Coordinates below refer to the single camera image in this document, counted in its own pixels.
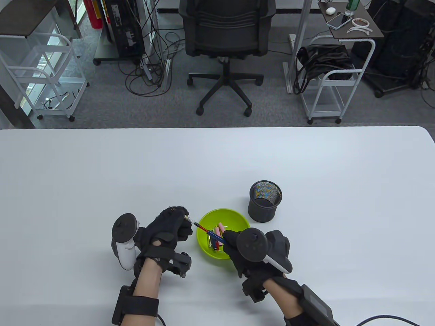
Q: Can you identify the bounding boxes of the person's right hand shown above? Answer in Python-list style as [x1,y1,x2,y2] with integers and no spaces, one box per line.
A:
[223,230,286,290]

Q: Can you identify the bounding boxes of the person's left hand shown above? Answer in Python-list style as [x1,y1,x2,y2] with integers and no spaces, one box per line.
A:
[136,206,193,262]

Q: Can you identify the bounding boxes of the person's right forearm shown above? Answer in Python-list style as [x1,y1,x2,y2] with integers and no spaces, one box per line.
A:
[263,277,306,326]

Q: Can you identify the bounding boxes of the grey white VR controller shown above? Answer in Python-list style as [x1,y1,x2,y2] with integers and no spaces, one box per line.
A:
[111,213,140,271]
[236,228,293,274]

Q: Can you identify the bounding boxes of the lime green plastic bowl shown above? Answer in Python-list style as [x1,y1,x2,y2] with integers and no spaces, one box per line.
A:
[196,209,251,260]

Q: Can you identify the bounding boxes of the black mesh pen cup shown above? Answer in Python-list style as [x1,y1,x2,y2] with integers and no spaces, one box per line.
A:
[247,181,283,223]

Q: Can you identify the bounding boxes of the black armband with box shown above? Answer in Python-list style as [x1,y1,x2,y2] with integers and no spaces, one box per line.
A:
[111,286,160,325]
[284,284,335,326]

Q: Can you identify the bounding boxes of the grey power strip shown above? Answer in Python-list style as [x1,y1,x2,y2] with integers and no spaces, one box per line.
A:
[141,54,154,81]

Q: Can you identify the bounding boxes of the white rolling cart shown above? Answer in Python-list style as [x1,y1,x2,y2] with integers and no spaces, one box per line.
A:
[298,36,376,125]
[0,32,90,123]

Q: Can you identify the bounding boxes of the grey rolling platform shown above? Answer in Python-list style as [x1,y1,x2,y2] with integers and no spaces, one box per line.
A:
[93,31,150,67]

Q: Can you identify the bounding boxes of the black computer tower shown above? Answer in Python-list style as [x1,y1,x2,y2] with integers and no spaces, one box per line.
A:
[102,0,145,60]

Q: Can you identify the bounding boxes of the black office chair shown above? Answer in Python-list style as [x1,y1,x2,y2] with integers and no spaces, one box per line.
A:
[178,0,276,117]

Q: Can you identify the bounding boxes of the black bag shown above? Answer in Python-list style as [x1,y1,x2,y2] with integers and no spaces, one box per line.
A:
[294,44,354,95]

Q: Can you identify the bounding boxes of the red fire extinguisher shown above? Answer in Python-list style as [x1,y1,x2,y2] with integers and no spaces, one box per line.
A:
[83,0,102,29]

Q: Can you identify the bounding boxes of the brown side table top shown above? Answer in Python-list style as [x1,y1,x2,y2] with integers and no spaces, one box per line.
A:
[318,0,384,39]

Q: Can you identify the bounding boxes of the white smartphone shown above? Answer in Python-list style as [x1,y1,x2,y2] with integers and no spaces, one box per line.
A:
[327,14,352,29]

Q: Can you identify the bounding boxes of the black equipment stack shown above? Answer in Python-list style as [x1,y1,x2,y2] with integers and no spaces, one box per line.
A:
[352,0,435,99]

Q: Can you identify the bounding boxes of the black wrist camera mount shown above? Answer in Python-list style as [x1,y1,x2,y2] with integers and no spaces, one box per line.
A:
[242,275,269,303]
[167,251,192,279]

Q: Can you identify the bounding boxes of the tangle of black cables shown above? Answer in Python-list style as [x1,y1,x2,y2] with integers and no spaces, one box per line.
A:
[117,0,186,97]

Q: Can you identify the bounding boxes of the small loose cables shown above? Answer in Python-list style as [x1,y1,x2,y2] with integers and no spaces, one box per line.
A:
[41,91,79,110]

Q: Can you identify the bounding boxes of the white desk leg frame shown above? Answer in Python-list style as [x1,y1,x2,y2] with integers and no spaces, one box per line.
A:
[284,0,313,94]
[146,0,170,92]

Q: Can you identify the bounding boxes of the white wire rack cart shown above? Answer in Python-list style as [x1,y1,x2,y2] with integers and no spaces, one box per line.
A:
[0,0,83,129]

